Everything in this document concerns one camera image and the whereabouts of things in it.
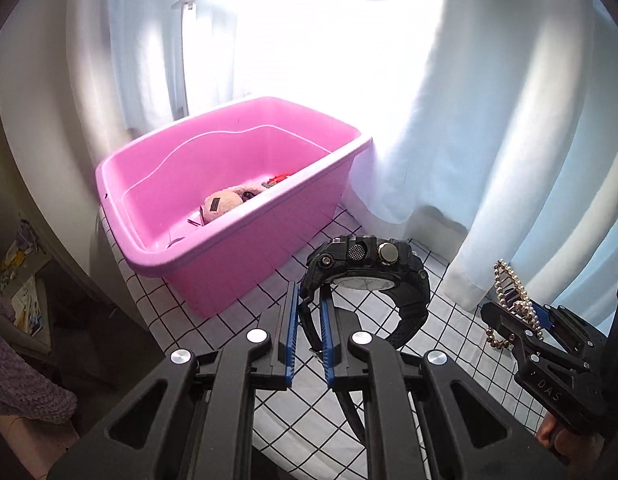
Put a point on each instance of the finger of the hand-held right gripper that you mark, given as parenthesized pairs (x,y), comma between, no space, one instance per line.
(506,322)
(546,317)

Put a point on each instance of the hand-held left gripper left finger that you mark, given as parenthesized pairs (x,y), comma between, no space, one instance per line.
(289,342)

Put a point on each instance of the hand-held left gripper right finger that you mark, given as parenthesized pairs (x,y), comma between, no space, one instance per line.
(329,342)

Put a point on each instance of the pearl hair clip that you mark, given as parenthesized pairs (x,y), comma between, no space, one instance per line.
(509,285)

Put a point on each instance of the black wrist watch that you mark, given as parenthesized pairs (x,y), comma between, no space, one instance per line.
(369,270)

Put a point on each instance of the pink plastic tub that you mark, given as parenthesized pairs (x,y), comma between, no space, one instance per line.
(289,240)

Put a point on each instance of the pink plush toy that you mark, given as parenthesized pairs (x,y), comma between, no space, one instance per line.
(221,205)

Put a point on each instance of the person's right hand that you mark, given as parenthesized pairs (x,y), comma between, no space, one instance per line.
(571,445)

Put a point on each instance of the white grid tablecloth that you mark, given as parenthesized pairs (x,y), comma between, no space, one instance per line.
(454,330)

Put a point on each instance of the purple knitted cloth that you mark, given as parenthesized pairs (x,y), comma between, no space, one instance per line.
(24,385)

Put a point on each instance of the colourful printed booklets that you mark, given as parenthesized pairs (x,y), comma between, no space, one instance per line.
(21,280)

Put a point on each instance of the sheer white curtain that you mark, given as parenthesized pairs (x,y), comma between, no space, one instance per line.
(139,50)

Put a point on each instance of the window frame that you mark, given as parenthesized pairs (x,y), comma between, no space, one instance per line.
(181,60)

